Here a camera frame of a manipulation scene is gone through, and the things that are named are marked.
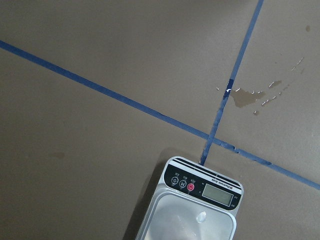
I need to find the white digital kitchen scale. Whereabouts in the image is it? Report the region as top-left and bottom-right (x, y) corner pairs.
(123, 156), (244, 240)

